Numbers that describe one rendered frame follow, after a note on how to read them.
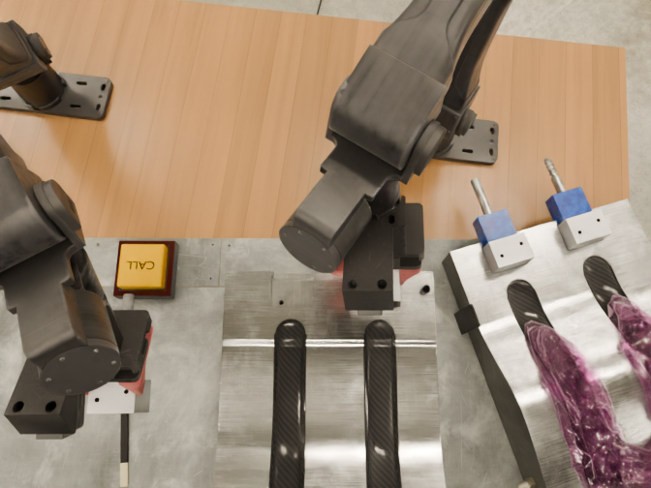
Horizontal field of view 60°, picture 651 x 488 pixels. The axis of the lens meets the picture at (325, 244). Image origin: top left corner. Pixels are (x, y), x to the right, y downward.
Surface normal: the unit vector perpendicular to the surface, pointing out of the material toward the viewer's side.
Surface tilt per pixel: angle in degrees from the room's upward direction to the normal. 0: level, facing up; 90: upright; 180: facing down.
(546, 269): 0
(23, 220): 37
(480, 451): 0
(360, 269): 21
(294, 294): 0
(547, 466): 16
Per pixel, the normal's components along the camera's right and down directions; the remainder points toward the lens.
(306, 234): -0.53, 0.72
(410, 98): -0.12, -0.10
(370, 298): -0.07, 0.81
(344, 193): 0.12, -0.45
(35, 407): 0.00, -0.70
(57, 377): 0.45, 0.64
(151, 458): 0.00, -0.28
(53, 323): -0.21, -0.60
